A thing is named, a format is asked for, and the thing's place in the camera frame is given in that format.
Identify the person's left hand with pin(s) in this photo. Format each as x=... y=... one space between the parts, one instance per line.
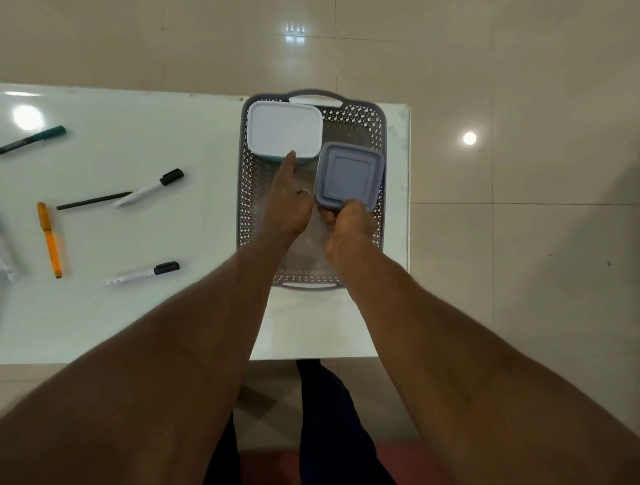
x=285 y=210

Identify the person's right hand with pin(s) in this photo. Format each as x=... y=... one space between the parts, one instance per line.
x=352 y=235

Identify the person's left thumb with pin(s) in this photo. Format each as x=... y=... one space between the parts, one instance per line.
x=306 y=201

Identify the person's right thumb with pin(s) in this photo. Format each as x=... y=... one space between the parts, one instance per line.
x=328 y=218

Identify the grey square lidded container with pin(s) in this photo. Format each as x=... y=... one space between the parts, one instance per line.
x=349 y=175

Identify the person's left forearm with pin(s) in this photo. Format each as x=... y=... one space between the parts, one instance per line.
x=165 y=359

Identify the person's right forearm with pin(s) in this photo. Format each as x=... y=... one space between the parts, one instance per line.
x=450 y=374

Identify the grey perforated plastic basket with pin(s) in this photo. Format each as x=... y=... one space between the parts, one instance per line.
x=260 y=200

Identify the white rectangular lidded container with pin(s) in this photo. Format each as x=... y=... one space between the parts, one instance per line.
x=284 y=129

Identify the white marker with black cap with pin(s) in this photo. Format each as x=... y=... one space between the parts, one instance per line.
x=142 y=274
x=150 y=188

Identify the dark blue trousers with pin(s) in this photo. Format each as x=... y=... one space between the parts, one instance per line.
x=330 y=429

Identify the thin black pen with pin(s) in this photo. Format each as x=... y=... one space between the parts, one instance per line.
x=92 y=201

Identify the orange pen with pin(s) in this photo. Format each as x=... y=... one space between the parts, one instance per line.
x=49 y=239

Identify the red floor mat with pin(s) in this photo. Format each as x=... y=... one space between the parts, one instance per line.
x=415 y=464

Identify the green capped marker pen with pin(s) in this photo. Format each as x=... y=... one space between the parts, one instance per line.
x=35 y=138

